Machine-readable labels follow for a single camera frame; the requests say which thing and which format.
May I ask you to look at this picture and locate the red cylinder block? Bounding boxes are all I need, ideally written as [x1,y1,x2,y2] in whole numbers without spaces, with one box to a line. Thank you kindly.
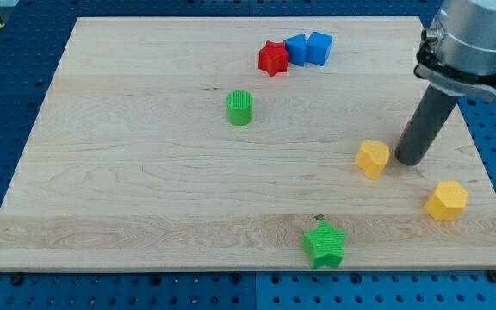
[397,119,412,145]

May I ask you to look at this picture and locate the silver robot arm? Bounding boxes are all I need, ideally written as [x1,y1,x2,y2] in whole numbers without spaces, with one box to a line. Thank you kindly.
[414,0,496,102]

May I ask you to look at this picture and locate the blue cube block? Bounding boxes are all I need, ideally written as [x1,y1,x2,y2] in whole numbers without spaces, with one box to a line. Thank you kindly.
[305,32,333,66]

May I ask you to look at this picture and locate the light wooden board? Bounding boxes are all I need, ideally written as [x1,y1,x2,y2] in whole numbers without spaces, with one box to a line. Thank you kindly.
[0,17,496,272]

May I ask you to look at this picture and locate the green cylinder block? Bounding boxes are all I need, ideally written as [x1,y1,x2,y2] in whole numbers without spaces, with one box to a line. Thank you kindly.
[226,90,253,126]

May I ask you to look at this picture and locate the red star block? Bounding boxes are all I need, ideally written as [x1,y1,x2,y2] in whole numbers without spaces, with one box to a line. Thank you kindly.
[258,40,289,77]

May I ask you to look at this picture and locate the green star block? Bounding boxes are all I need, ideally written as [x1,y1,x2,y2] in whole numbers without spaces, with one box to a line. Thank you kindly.
[301,220,347,270]

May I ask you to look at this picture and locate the blue triangular block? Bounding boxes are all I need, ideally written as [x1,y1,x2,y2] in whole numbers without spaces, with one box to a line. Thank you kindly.
[283,34,307,66]

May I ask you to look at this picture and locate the yellow heart block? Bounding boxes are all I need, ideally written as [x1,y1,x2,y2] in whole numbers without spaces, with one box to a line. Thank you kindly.
[355,140,390,180]

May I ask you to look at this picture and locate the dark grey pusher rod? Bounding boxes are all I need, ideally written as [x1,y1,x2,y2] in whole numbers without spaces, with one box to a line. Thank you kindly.
[394,85,458,166]

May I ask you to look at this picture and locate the yellow hexagon block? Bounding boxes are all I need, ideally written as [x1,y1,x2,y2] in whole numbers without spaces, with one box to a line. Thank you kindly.
[425,180,469,221]

